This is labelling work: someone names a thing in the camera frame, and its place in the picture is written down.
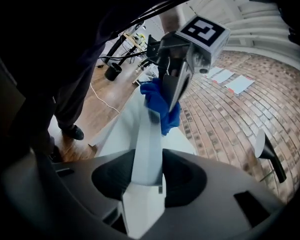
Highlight white paper sheet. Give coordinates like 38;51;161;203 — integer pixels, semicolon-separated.
204;66;224;79
210;68;235;85
224;74;256;96

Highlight person's dark clothing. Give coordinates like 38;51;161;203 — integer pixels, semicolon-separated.
0;0;241;160

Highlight blue cloth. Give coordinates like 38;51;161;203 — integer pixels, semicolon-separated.
139;77;182;136

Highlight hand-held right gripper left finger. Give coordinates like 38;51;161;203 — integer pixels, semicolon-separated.
51;148;136;235

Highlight coiled white floor cable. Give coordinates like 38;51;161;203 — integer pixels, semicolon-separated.
89;82;121;115

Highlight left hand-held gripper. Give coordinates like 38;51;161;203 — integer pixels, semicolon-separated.
145;13;231;113

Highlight black desk lamp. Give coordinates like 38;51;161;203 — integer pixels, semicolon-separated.
254;128;288;184

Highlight person's black shoe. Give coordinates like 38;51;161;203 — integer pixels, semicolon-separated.
60;124;86;141

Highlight person's left forearm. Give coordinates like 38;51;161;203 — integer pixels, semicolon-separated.
159;7;186;35

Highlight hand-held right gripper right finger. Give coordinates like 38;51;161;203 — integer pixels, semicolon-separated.
139;148;286;240

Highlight black round bin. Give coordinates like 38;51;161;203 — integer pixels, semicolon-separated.
104;62;123;81

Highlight wooden desk black legs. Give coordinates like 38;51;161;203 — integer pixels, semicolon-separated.
109;31;151;65

